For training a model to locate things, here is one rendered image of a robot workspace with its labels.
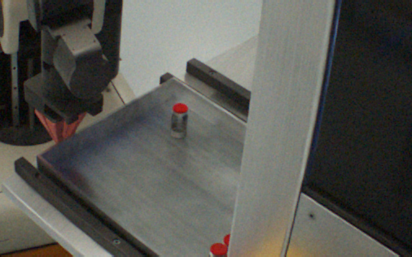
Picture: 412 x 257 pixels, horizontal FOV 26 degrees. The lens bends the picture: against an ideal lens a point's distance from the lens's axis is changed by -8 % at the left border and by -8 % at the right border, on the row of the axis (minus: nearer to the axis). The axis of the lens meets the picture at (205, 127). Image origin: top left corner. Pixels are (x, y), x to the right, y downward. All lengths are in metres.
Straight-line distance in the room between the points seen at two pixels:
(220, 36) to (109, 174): 1.90
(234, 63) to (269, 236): 0.66
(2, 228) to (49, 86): 0.95
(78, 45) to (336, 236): 0.44
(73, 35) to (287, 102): 0.42
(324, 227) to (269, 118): 0.10
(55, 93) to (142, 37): 1.91
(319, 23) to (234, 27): 2.49
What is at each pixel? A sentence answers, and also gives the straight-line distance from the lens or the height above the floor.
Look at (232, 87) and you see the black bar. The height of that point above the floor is 0.90.
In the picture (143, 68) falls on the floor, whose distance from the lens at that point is 2.91.
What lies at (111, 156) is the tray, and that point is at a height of 0.88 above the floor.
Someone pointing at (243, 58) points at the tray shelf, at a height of 0.88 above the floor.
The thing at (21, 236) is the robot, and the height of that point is 0.18.
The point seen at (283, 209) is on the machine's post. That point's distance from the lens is 0.78.
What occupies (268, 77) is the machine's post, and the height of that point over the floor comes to 1.29.
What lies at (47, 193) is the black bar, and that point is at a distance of 1.18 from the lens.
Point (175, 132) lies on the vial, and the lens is 1.28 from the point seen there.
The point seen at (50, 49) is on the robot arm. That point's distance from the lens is 1.12.
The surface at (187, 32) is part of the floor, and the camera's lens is 3.09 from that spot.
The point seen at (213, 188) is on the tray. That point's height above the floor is 0.88.
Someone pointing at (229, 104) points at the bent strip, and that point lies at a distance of 1.35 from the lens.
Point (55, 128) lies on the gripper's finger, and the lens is 1.18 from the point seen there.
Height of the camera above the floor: 1.71
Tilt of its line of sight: 39 degrees down
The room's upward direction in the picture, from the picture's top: 6 degrees clockwise
